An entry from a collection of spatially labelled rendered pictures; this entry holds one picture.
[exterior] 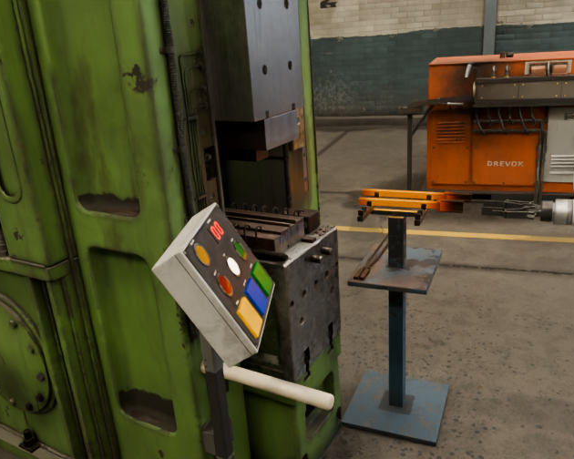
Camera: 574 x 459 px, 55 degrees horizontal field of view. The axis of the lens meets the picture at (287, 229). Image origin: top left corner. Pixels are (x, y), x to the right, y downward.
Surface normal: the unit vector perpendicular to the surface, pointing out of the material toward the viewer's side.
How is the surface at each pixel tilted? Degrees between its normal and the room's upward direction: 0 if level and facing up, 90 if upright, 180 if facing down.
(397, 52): 96
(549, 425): 0
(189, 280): 90
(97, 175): 89
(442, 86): 90
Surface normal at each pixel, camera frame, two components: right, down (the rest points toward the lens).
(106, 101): -0.51, 0.31
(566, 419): -0.07, -0.94
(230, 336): -0.09, 0.35
